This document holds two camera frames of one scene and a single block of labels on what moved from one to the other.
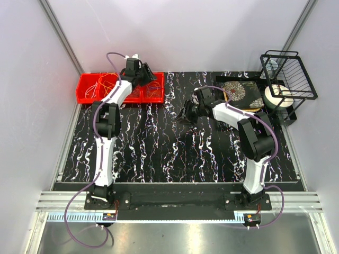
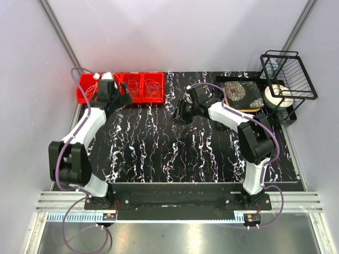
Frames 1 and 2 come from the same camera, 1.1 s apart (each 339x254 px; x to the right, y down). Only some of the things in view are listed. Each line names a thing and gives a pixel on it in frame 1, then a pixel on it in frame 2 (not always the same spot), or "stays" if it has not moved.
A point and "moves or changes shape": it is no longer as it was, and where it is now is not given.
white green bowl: x=278 y=97 stays
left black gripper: x=148 y=71 → x=125 y=100
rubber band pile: x=148 y=85 moves or changes shape
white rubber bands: x=89 y=88 stays
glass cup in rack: x=271 y=66 stays
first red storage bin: x=88 y=88 stays
